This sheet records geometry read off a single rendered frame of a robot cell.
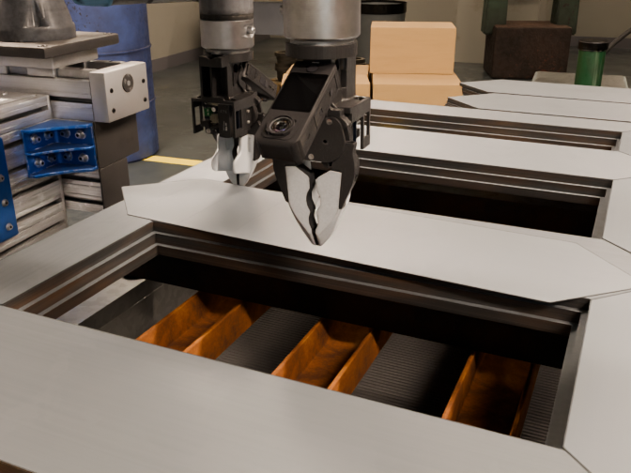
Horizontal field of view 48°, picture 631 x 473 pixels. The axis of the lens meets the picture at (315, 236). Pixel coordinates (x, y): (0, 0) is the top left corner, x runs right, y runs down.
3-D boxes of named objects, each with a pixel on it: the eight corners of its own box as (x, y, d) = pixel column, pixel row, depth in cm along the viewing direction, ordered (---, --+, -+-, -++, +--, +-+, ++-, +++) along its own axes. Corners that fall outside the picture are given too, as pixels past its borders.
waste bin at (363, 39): (394, 83, 650) (398, 5, 624) (341, 80, 667) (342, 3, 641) (408, 74, 695) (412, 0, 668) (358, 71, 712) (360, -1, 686)
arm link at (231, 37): (217, 14, 105) (267, 17, 102) (219, 46, 106) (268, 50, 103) (189, 20, 98) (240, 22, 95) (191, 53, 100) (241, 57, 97)
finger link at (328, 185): (360, 233, 80) (361, 153, 76) (341, 253, 75) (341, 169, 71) (333, 229, 81) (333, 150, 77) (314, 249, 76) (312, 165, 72)
